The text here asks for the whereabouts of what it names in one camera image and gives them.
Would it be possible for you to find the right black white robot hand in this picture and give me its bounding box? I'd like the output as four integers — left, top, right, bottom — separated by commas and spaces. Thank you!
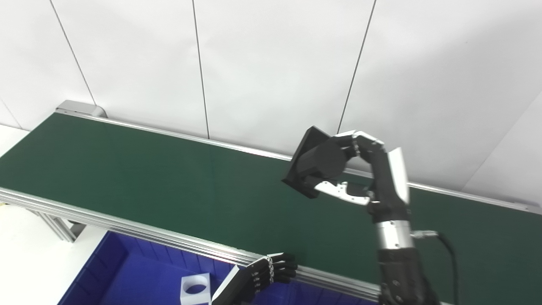
315, 130, 412, 224

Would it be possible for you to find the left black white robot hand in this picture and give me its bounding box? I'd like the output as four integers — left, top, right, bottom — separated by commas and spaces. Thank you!
212, 253, 298, 305

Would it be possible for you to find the black cylinder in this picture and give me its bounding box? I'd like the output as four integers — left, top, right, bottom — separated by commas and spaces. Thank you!
282, 126, 352, 200

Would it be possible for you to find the blue bin holding black parts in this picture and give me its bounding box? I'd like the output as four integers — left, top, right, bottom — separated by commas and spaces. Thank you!
271, 282, 378, 305

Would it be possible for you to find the blue bin holding white part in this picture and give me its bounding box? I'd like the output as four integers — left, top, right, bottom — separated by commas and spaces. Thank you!
57, 231, 274, 305

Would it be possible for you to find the green conveyor belt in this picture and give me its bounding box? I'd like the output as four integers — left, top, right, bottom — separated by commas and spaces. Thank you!
0, 100, 542, 305
0, 112, 542, 305

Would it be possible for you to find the aluminium conveyor support leg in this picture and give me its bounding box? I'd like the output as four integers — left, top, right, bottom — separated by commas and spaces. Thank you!
39, 212, 87, 243

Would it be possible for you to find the white block with round hole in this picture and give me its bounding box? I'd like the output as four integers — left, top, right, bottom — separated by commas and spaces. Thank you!
180, 273, 211, 305

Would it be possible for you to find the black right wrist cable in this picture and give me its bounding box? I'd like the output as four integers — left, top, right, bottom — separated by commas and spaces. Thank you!
410, 230, 460, 305

